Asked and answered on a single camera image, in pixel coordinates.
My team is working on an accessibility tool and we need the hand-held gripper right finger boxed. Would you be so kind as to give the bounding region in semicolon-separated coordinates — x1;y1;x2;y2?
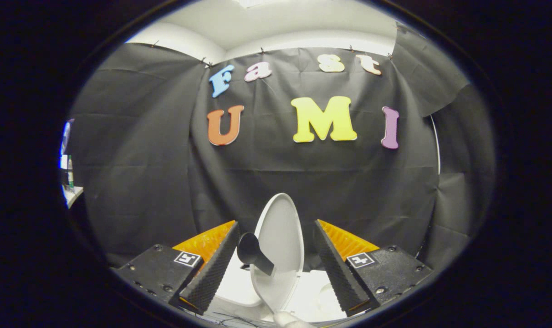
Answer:
313;219;434;317

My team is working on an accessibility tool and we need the thin black cable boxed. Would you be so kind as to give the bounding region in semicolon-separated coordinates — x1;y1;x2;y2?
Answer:
212;312;263;327

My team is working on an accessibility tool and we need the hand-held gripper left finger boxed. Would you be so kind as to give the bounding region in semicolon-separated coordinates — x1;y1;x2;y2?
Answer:
111;220;240;315

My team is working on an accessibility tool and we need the black backdrop cloth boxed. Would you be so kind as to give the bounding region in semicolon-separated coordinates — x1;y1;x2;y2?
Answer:
66;23;496;270

